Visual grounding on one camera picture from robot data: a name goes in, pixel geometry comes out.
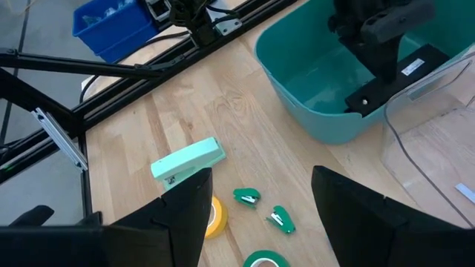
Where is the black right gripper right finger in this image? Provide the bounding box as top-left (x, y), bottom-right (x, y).
top-left (310, 165), bottom-right (475, 267)

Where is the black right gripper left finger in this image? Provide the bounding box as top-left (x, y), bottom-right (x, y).
top-left (0, 167), bottom-right (214, 267)

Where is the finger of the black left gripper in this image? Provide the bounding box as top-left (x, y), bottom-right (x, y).
top-left (350, 1), bottom-right (436, 84)

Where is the yellow tape roll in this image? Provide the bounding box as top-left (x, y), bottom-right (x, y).
top-left (203, 195), bottom-right (229, 240)

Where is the mint green stapler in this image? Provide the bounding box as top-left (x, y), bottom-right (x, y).
top-left (150, 136), bottom-right (227, 192)

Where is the green tape roll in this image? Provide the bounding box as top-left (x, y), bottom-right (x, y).
top-left (243, 250), bottom-right (290, 267)

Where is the teal plastic bin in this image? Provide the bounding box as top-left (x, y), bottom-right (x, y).
top-left (254, 0), bottom-right (475, 145)

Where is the clear plastic container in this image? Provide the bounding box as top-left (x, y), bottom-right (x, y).
top-left (381, 50), bottom-right (475, 229)

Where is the blue plastic bin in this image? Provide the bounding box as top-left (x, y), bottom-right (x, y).
top-left (72, 0), bottom-right (160, 64)

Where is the silver arm base bracket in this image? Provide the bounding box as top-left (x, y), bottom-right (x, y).
top-left (206, 5), bottom-right (243, 37)

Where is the silver aluminium bracket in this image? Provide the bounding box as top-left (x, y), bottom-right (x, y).
top-left (31, 107), bottom-right (89, 172)

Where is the black aluminium frame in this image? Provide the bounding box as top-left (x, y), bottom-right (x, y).
top-left (0, 0), bottom-right (298, 227)

